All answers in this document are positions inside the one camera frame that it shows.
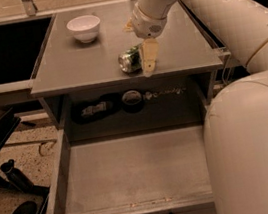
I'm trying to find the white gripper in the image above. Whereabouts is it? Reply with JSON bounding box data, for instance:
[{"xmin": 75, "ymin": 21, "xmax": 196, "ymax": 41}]
[{"xmin": 123, "ymin": 2, "xmax": 167, "ymax": 78}]

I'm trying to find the green soda can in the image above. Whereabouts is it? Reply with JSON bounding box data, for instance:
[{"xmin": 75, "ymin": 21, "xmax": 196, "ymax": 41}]
[{"xmin": 118, "ymin": 45, "xmax": 142, "ymax": 74}]

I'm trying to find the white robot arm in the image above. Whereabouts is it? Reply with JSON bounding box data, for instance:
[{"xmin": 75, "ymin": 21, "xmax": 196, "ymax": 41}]
[{"xmin": 131, "ymin": 0, "xmax": 268, "ymax": 214}]

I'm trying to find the open grey top drawer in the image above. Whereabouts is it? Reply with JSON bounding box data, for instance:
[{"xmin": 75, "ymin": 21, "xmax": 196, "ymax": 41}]
[{"xmin": 46, "ymin": 125, "xmax": 217, "ymax": 214}]

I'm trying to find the white ceramic bowl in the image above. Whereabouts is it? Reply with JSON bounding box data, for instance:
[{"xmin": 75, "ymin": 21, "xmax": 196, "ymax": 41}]
[{"xmin": 66, "ymin": 14, "xmax": 101, "ymax": 43}]

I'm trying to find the dark round container under desk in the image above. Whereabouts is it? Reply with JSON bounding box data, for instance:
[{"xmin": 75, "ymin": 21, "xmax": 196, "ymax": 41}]
[{"xmin": 121, "ymin": 90, "xmax": 144, "ymax": 113}]

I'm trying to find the grey cabinet desk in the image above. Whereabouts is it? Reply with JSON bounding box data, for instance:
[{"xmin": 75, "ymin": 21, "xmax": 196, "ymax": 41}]
[{"xmin": 31, "ymin": 1, "xmax": 223, "ymax": 144}]

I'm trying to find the black bag under desk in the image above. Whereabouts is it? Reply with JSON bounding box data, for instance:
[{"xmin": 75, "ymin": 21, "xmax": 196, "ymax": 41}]
[{"xmin": 70, "ymin": 93, "xmax": 122, "ymax": 125}]

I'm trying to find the black chair base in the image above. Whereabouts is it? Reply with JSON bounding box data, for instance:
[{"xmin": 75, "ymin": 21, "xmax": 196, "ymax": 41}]
[{"xmin": 0, "ymin": 93, "xmax": 54, "ymax": 214}]

